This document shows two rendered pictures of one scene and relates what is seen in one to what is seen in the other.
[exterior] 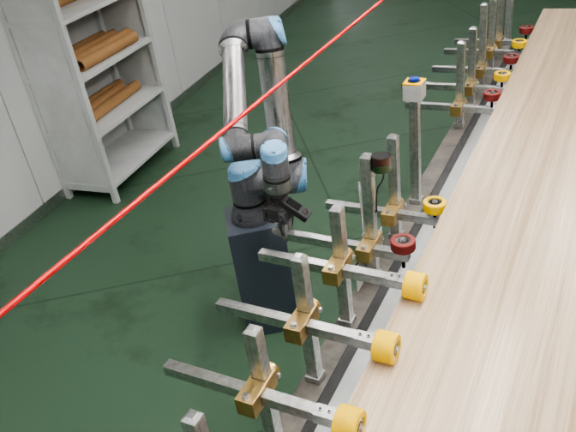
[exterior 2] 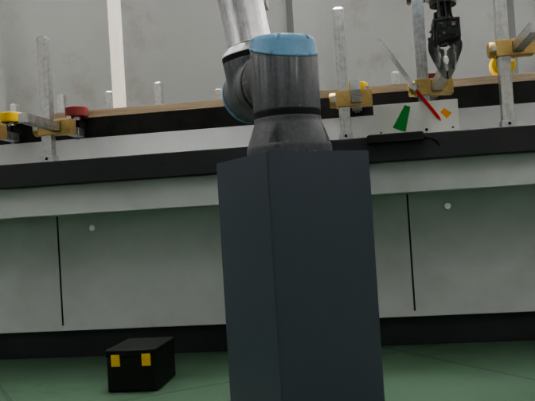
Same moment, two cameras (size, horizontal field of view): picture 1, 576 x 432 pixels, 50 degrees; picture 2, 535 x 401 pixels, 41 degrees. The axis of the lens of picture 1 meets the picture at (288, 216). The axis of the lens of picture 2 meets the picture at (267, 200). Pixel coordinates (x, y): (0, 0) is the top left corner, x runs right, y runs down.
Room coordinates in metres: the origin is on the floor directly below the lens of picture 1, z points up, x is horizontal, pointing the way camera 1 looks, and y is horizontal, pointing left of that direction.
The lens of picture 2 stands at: (3.04, 1.60, 0.47)
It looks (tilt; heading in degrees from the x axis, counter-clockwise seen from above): 1 degrees up; 247
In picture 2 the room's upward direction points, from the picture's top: 4 degrees counter-clockwise
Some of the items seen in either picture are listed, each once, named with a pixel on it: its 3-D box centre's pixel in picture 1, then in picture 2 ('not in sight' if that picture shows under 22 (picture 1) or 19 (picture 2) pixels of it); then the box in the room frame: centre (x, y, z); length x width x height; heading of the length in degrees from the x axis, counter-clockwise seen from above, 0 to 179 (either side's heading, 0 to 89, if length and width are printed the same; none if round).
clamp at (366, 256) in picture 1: (370, 246); (430, 87); (1.68, -0.26, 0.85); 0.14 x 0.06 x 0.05; 149
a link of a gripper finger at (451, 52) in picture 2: (279, 232); (453, 60); (1.82, 0.04, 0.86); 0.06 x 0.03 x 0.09; 59
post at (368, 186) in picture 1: (370, 219); (420, 58); (1.70, -0.27, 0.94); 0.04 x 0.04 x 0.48; 59
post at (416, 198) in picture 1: (415, 153); not in sight; (2.14, -0.53, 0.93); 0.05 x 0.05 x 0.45; 59
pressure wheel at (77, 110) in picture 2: (491, 102); (77, 122); (2.66, -1.02, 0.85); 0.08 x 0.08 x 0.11
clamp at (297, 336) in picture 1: (303, 320); not in sight; (1.25, 0.00, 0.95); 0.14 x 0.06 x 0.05; 149
